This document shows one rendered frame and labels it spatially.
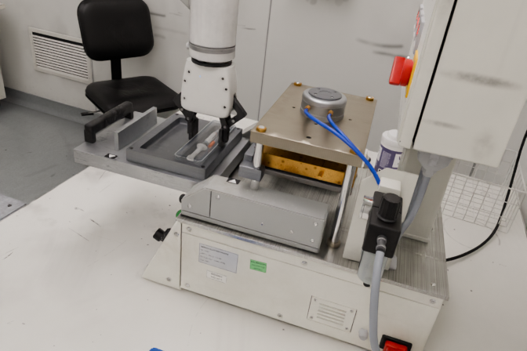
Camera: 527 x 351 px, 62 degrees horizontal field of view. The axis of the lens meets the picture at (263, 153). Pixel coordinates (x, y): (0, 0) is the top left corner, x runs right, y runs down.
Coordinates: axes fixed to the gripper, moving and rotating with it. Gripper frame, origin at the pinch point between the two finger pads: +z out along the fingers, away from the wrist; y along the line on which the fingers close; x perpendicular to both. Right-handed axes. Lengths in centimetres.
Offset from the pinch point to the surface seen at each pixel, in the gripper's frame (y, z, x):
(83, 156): -21.4, 5.5, -11.0
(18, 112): -212, 101, 154
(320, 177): 24.9, -3.3, -11.9
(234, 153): 5.0, 4.5, 2.4
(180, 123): -10.2, 3.4, 8.2
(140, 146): -10.6, 2.1, -7.8
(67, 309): -13.6, 26.5, -28.7
